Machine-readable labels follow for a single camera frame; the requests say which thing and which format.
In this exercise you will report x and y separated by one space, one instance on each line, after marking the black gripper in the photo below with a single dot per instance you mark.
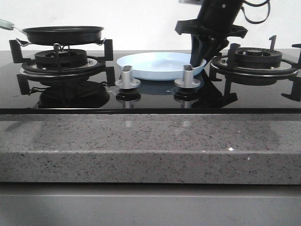
215 19

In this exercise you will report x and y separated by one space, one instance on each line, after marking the light blue plate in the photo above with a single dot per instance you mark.
156 66

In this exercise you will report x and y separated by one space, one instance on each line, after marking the black frying pan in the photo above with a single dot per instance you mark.
62 35

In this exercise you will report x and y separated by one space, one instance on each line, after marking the right silver stove knob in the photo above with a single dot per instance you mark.
187 81

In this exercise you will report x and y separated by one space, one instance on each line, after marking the silver stove knob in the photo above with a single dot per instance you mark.
127 81
187 81

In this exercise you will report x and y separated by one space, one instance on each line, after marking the right gas burner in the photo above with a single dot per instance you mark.
257 58

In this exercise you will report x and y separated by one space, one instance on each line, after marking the gas burner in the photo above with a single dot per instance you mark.
70 58
257 58

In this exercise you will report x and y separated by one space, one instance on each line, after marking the black glass cooktop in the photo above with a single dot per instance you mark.
223 94

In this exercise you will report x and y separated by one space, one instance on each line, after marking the left silver stove knob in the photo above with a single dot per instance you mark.
127 81

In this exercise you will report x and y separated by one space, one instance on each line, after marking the right black pan support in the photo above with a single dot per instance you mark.
226 65

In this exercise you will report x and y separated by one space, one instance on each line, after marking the black pan support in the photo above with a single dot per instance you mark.
226 65
62 77

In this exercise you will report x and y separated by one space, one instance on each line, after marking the left black pan support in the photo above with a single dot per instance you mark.
62 77

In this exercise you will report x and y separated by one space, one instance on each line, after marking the left gas burner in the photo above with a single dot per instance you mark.
70 58

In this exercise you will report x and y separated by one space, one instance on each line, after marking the grey cabinet front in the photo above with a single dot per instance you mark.
148 205

